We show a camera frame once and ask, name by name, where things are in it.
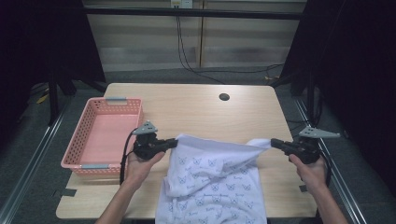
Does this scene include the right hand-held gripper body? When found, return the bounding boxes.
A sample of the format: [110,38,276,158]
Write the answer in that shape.
[288,125,341,165]

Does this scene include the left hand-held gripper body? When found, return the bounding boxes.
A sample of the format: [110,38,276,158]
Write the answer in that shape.
[133,120,164,161]

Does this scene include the pink plastic basket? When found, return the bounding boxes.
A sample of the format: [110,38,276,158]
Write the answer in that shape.
[60,97,145,177]

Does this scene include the white patterned t-shirt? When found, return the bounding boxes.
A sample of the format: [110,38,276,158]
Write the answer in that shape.
[154,133,273,224]

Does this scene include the person's left hand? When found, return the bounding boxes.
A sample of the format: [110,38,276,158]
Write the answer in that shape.
[122,150,166,189]

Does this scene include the person's right hand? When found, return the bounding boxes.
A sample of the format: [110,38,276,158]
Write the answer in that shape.
[289,153,328,192]

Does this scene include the black metal stand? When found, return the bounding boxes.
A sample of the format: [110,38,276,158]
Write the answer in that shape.
[290,71,316,123]
[46,69,106,127]

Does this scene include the black curtain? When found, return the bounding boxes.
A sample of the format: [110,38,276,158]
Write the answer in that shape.
[279,0,396,194]
[0,0,106,147]

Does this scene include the yellow strip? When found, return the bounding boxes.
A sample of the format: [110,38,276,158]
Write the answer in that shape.
[35,92,50,105]

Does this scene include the black horizontal bar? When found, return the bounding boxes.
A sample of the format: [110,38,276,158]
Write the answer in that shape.
[82,7,307,21]

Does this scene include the left hand-held gripper cable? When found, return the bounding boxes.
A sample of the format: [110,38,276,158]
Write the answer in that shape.
[119,128,139,187]

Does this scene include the hand-held gripper cable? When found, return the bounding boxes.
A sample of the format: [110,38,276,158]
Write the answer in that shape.
[318,150,332,188]
[119,128,139,187]

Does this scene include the black floor cables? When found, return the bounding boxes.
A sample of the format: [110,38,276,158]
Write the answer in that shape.
[285,118,316,138]

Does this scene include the right hand-held gripper cable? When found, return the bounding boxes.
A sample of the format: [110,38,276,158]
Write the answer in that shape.
[318,150,332,188]

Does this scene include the metal floor rail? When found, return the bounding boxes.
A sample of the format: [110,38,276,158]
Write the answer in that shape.
[293,97,368,224]
[0,102,71,224]

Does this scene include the black wall cable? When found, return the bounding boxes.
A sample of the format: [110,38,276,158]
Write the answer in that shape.
[176,7,285,85]

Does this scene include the white wall socket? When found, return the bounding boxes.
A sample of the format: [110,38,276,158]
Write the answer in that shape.
[170,0,194,9]

